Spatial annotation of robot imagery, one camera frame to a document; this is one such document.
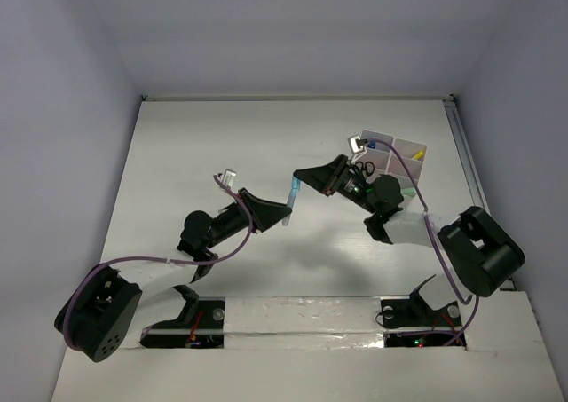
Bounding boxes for grey green marker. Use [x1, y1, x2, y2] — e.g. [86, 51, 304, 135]
[401, 188, 416, 197]

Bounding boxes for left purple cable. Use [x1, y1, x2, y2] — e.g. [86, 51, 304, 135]
[61, 174, 259, 350]

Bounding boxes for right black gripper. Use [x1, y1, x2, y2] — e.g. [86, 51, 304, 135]
[293, 154, 378, 214]

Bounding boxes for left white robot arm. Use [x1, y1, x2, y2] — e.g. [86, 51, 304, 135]
[54, 188, 292, 362]

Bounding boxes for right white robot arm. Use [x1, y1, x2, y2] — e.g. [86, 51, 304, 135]
[293, 154, 525, 324]

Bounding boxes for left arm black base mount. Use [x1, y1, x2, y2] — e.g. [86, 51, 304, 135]
[140, 298, 225, 350]

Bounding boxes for black handled scissors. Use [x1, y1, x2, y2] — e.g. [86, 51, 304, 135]
[356, 161, 375, 177]

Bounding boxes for blue marker tip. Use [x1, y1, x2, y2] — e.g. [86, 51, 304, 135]
[282, 188, 300, 226]

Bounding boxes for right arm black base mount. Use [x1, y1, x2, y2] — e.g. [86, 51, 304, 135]
[375, 277, 462, 348]

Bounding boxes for short blue eraser cap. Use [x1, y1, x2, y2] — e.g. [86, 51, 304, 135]
[291, 177, 301, 192]

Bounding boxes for aluminium side rail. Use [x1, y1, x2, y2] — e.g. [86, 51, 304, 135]
[438, 101, 525, 298]

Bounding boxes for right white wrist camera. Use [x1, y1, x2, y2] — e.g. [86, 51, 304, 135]
[348, 135, 367, 164]

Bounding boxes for table back edge strip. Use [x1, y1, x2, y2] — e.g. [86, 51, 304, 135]
[142, 94, 455, 102]

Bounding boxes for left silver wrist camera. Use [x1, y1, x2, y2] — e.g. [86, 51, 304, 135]
[218, 169, 237, 189]

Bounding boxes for white divided organizer box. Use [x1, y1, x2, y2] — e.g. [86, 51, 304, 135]
[358, 130, 427, 190]

